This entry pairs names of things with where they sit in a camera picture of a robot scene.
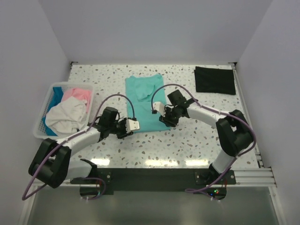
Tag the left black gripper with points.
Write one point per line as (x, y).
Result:
(123, 133)

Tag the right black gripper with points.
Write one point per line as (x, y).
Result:
(167, 121)

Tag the teal green t-shirt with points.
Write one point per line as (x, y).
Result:
(140, 90)

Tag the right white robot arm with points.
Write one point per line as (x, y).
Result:
(233, 131)

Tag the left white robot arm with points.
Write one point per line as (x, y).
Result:
(51, 164)

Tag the folded black t-shirt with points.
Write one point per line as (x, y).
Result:
(213, 80)

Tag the pink t-shirt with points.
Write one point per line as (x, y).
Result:
(80, 94)

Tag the white t-shirt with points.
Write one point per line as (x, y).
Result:
(67, 117)

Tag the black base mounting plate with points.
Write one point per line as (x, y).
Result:
(109, 180)

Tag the blue t-shirt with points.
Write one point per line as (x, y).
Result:
(56, 99)

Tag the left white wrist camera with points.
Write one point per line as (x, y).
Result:
(132, 125)

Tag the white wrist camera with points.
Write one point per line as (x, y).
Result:
(132, 125)
(159, 107)

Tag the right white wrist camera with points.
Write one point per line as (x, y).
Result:
(159, 107)

